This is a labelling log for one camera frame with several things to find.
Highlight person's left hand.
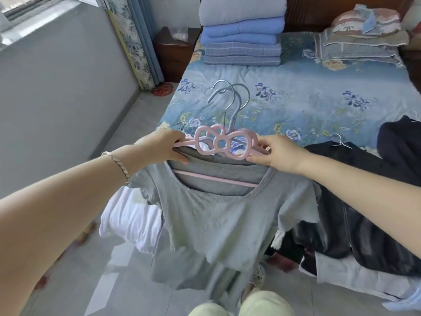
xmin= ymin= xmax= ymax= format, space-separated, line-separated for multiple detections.
xmin=133 ymin=128 xmax=191 ymax=173

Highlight person's right hand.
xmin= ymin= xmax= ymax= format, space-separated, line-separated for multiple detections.
xmin=246 ymin=134 xmax=311 ymax=176

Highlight pink bow hanger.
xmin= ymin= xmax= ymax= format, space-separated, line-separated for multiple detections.
xmin=207 ymin=79 xmax=232 ymax=130
xmin=172 ymin=83 xmax=272 ymax=189

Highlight white t-shirt photo print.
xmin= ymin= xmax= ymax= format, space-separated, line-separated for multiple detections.
xmin=98 ymin=186 xmax=164 ymax=257

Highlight black glossy jacket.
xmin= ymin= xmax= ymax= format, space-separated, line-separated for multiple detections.
xmin=289 ymin=141 xmax=421 ymax=277

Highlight person's left forearm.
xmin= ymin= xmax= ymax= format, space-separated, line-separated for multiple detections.
xmin=0 ymin=146 xmax=145 ymax=316

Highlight person's pale yellow trousers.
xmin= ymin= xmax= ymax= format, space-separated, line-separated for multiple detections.
xmin=187 ymin=290 xmax=295 ymax=316

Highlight red round mat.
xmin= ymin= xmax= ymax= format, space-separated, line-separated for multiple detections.
xmin=151 ymin=83 xmax=175 ymax=97

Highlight blue floral bed quilt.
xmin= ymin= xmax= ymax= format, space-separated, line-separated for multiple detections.
xmin=157 ymin=31 xmax=421 ymax=152

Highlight blue floral curtain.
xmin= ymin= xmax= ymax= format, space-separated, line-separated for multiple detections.
xmin=97 ymin=0 xmax=165 ymax=91

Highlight orange slippers on floor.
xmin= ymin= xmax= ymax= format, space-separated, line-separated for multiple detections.
xmin=71 ymin=222 xmax=98 ymax=244

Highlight grey checked pillow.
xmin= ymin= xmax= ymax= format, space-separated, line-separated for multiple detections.
xmin=314 ymin=28 xmax=410 ymax=66

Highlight white sandal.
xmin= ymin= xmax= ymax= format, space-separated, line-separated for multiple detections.
xmin=242 ymin=263 xmax=265 ymax=305

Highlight brown wooden headboard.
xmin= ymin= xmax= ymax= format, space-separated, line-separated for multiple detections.
xmin=284 ymin=0 xmax=418 ymax=33

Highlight lilac grey folded blanket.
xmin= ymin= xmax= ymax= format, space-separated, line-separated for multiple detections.
xmin=198 ymin=0 xmax=287 ymax=27

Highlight striped pillow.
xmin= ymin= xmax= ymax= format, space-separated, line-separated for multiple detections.
xmin=330 ymin=8 xmax=402 ymax=35

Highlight white framed window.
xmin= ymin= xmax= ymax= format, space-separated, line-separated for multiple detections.
xmin=0 ymin=0 xmax=99 ymax=47

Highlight silver link bracelet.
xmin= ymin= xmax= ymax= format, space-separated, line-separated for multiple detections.
xmin=101 ymin=151 xmax=131 ymax=187

